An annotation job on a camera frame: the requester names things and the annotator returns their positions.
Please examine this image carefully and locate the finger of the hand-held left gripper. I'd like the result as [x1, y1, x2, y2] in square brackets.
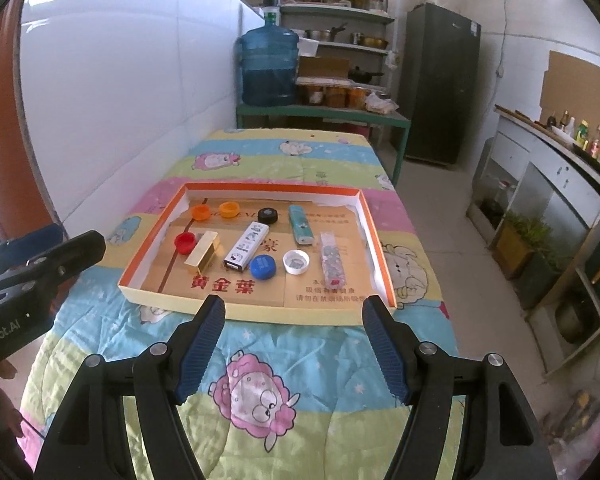
[22, 230, 107, 286]
[0, 223, 65, 266]

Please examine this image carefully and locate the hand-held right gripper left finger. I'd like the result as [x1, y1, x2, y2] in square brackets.
[32, 294, 227, 480]

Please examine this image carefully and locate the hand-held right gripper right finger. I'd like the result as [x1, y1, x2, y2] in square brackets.
[361, 294, 553, 480]

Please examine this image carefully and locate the gold lighter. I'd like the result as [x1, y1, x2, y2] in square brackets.
[184, 230, 220, 273]

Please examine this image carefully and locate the shallow orange-rimmed cardboard tray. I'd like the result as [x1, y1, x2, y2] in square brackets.
[118, 182, 397, 325]

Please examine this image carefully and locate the blue bottle cap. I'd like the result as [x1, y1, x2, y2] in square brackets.
[250, 255, 277, 279]

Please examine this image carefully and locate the clear glitter lighter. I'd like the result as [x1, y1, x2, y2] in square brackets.
[320, 231, 346, 291]

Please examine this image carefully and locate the white printed lighter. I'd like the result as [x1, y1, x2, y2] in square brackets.
[222, 221, 270, 272]

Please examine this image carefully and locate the white bottle cap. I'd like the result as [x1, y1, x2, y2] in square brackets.
[283, 250, 311, 275]

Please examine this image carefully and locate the teal lighter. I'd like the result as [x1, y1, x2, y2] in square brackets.
[287, 204, 315, 246]

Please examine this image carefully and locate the cartoon sheep printed blanket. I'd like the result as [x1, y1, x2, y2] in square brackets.
[20, 127, 458, 480]

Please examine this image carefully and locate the green potted plant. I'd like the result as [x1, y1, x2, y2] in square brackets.
[495, 210, 566, 281]

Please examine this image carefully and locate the dark metal pot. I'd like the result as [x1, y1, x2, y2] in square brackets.
[555, 300, 596, 343]

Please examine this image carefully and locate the white counter cabinet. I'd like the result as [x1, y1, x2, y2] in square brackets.
[472, 105, 600, 361]

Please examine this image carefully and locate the white plastic bag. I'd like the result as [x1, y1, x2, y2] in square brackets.
[365, 92, 399, 113]

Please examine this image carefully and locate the green table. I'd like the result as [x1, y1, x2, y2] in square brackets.
[236, 102, 412, 186]

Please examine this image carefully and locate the dark refrigerator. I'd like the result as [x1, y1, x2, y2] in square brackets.
[397, 2, 482, 170]

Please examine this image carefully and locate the blue water jug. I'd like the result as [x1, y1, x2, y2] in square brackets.
[236, 24, 300, 107]

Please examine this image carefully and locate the black pan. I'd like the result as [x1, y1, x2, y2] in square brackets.
[348, 66, 385, 85]

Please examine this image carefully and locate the brown cardboard box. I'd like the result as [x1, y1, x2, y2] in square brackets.
[298, 56, 351, 79]

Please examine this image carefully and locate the pale green shelf unit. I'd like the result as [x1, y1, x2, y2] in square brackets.
[279, 0, 398, 96]

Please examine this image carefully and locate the red wooden door frame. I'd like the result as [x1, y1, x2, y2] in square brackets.
[0, 7, 66, 246]

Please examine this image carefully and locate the cardboard wall sheet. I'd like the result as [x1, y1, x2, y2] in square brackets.
[539, 50, 600, 136]

